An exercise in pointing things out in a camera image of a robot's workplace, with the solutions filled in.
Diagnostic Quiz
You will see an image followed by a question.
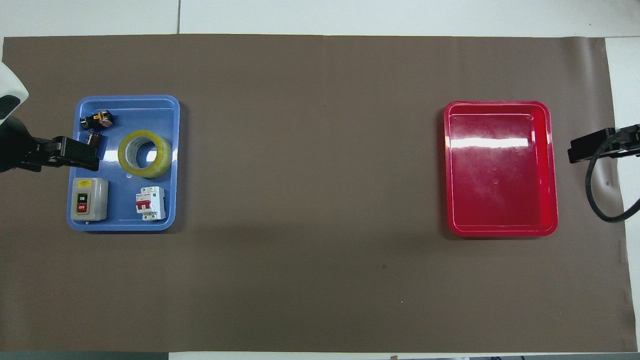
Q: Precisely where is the red plastic tray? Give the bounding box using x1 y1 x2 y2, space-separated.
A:
443 100 559 238

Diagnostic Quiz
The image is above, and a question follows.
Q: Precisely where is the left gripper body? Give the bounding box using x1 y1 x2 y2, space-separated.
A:
0 116 44 174

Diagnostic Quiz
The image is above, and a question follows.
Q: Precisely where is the black cable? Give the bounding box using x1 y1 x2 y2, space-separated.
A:
585 125 640 224

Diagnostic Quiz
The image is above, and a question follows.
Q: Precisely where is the grey on-off switch box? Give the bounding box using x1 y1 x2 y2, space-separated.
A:
69 177 109 222

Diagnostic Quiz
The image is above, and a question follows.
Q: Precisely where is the white red circuit breaker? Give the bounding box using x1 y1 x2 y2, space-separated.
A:
135 186 167 221

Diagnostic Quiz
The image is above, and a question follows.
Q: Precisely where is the blue plastic tray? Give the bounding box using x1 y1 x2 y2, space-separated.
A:
66 94 181 232

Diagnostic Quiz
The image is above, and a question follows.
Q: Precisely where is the clear yellowish tape roll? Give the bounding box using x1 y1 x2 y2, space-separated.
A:
117 129 173 179

